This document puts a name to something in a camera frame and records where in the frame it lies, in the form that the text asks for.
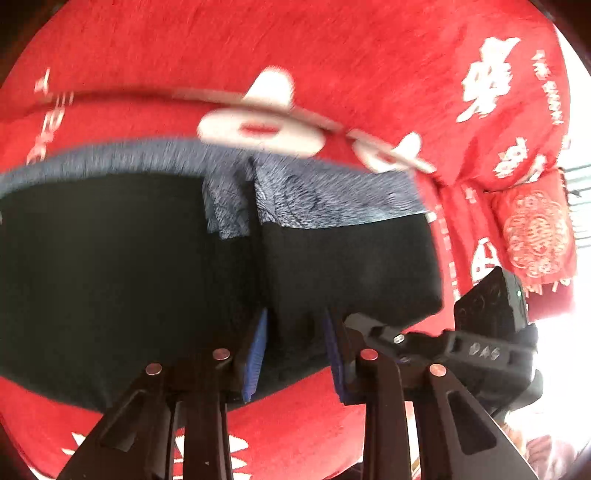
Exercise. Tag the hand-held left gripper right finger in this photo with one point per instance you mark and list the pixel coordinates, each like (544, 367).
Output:
(335, 362)

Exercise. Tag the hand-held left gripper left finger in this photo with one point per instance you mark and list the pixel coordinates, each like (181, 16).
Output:
(256, 357)

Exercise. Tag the black pants with blue stripes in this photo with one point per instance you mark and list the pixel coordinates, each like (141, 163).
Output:
(115, 277)

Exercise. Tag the red patterned cushion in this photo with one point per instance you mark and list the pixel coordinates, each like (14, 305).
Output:
(535, 230)

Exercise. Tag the red printed blanket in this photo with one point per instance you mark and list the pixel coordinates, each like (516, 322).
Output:
(231, 55)

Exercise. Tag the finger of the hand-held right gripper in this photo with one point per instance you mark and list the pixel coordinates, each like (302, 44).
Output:
(397, 339)

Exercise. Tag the person's right hand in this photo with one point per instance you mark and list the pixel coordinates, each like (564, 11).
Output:
(538, 454)

